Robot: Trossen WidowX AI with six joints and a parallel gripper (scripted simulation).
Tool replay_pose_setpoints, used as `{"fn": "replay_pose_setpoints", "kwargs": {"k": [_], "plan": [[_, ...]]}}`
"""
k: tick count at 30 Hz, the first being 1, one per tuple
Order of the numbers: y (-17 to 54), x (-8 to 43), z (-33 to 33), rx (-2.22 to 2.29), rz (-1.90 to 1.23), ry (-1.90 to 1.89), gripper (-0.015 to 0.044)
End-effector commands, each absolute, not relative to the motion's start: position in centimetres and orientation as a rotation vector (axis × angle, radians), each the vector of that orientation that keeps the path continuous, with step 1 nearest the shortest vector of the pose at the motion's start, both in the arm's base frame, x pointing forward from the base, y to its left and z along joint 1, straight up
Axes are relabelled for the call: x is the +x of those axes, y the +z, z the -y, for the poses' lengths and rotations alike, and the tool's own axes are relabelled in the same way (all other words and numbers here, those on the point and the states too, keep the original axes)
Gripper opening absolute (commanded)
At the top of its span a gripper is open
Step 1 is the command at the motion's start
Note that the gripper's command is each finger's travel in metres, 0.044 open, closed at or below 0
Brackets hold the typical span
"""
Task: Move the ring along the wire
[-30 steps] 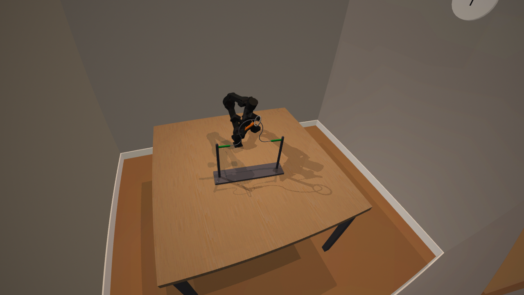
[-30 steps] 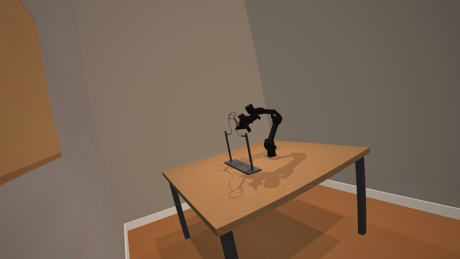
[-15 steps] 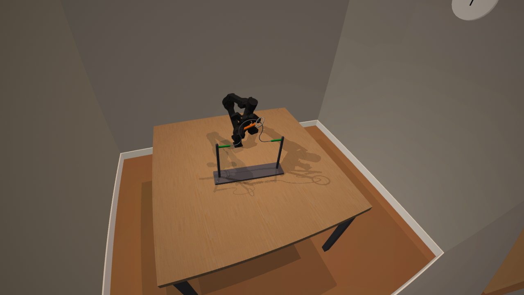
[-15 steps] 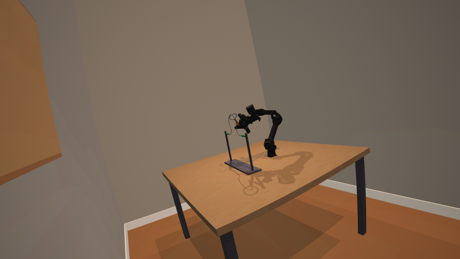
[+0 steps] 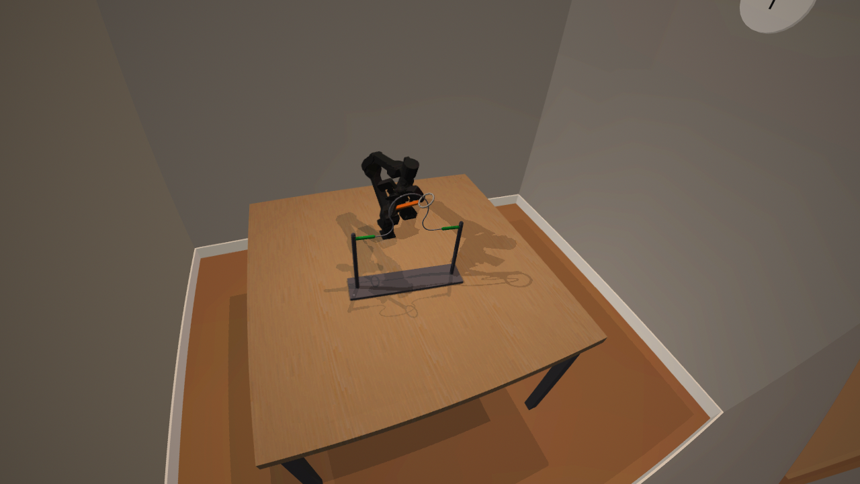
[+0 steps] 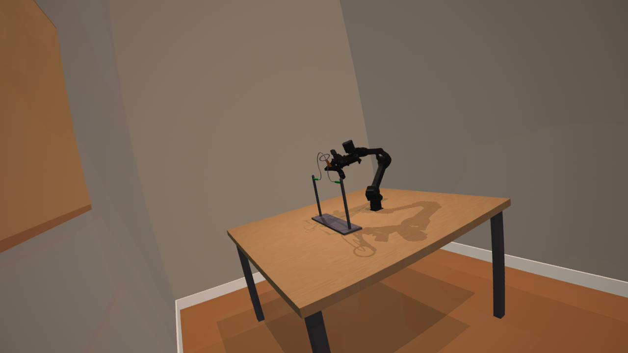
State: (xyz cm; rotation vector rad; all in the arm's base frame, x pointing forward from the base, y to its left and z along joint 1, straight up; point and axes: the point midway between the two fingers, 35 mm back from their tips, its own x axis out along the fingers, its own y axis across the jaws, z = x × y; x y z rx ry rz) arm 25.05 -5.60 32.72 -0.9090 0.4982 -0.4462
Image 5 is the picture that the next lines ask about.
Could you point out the orange bar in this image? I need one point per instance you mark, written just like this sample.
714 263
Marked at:
416 202

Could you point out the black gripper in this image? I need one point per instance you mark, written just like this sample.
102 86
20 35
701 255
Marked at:
395 190

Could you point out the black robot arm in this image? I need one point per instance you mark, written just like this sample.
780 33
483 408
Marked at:
406 170

